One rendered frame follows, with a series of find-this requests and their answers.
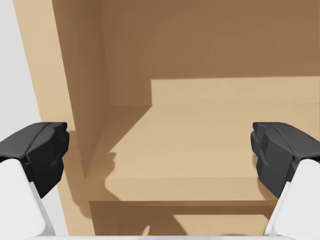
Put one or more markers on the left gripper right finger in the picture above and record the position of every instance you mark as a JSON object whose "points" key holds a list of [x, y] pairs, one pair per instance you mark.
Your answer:
{"points": [[280, 155]]}

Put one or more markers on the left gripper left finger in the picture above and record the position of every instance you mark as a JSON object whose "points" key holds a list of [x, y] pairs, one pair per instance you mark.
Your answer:
{"points": [[37, 155]]}

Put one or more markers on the pale wooden shelf unit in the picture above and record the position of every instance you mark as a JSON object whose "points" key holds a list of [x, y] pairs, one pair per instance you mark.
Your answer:
{"points": [[180, 105]]}

